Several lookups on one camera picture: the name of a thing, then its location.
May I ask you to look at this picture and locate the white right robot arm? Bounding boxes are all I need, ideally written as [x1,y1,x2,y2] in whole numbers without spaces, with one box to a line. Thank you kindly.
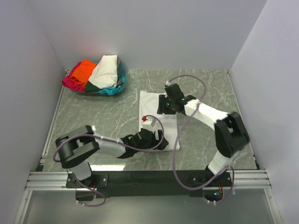
[157,84,249,186]

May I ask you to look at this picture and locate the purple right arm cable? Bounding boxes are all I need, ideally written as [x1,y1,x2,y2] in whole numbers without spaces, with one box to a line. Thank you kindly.
[166,74,235,205]

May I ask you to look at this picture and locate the teal plastic laundry basket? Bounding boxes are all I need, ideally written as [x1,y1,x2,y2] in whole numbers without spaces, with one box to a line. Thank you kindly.
[77,62,128,97]

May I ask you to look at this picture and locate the white t-shirt in basket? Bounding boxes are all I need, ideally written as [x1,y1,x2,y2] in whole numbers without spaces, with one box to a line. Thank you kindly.
[88,55,118,89]

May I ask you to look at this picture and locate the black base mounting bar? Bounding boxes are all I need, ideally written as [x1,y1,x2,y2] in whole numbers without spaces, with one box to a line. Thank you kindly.
[66,170,232,201]

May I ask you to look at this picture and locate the white t-shirt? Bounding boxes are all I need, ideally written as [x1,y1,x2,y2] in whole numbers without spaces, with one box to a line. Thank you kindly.
[88,55,118,89]
[139,91,180,151]

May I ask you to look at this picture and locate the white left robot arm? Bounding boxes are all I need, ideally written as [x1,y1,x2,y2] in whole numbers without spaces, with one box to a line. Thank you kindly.
[53,125,169,188]

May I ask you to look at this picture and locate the orange t-shirt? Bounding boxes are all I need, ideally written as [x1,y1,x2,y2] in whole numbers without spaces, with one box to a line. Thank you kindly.
[70,59,97,85]

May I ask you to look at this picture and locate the pink t-shirt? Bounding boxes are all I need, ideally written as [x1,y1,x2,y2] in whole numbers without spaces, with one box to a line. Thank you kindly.
[62,62,85,92]

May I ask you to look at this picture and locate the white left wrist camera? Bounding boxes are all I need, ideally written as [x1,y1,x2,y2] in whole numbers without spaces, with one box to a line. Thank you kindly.
[142,116,156,132]

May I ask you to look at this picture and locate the turquoise t-shirt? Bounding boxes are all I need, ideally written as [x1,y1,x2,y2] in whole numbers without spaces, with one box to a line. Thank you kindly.
[98,85,124,96]

